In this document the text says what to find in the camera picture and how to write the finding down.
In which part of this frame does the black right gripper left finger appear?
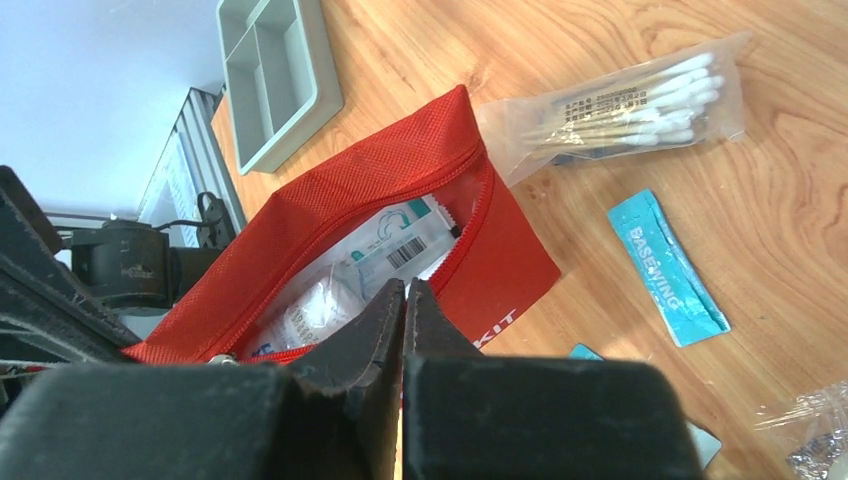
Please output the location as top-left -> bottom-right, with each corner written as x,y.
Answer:
1,279 -> 405,479

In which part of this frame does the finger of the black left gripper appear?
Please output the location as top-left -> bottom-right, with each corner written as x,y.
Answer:
1,165 -> 140,365

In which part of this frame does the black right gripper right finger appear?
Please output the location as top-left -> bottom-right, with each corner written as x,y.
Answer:
402,279 -> 703,479

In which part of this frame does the red first aid pouch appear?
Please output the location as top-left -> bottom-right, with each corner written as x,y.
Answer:
124,85 -> 561,364

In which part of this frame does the white bandage roll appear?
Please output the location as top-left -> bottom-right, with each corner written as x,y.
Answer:
239,270 -> 365,358

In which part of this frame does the white packet with barcode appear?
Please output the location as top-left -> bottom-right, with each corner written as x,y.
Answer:
333,194 -> 461,301

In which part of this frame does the blue white sachet middle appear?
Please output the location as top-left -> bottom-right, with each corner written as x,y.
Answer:
568,343 -> 604,361

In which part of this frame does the blue white sachet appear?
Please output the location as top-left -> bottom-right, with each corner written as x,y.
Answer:
686,421 -> 722,470
568,343 -> 604,361

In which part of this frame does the blue white sachet lower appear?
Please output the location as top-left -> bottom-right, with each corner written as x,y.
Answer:
686,421 -> 722,470

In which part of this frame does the blue Basewing sachet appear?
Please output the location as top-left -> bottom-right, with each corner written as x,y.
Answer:
607,189 -> 731,348

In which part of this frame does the grey plastic tray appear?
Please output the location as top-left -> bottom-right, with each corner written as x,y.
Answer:
217,0 -> 345,175

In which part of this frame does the adhesive tape pack blue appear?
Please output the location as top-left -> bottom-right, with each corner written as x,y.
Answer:
754,380 -> 847,479

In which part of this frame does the cotton swabs bag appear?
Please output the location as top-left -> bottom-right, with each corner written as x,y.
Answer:
475,31 -> 753,186

